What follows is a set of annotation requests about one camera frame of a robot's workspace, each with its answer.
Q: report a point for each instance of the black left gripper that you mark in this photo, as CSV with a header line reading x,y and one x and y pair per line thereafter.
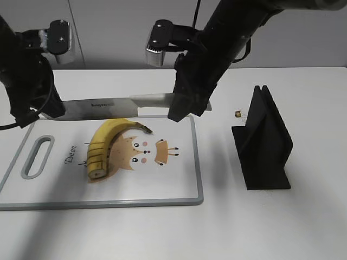
x,y
28,77

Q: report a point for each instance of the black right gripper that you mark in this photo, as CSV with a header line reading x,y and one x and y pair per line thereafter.
x,y
191,90

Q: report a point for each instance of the white-handled kitchen knife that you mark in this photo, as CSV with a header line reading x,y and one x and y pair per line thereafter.
x,y
111,108

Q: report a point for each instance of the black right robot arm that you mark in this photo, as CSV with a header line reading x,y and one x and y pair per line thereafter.
x,y
212,50

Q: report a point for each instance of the small banana scrap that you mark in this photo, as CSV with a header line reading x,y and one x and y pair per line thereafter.
x,y
238,114

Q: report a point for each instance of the yellow partly sliced banana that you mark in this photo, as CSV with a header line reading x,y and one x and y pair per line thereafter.
x,y
97,152

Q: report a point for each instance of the black knife stand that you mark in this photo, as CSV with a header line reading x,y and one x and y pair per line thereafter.
x,y
263,144

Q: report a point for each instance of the white grey-rimmed cutting board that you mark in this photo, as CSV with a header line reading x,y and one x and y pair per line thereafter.
x,y
49,168

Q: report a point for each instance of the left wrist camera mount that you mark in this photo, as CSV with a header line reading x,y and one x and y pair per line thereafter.
x,y
58,40

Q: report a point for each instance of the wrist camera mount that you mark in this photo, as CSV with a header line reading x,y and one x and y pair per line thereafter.
x,y
58,40
160,40

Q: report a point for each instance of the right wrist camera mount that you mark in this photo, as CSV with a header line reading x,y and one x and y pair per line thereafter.
x,y
160,40

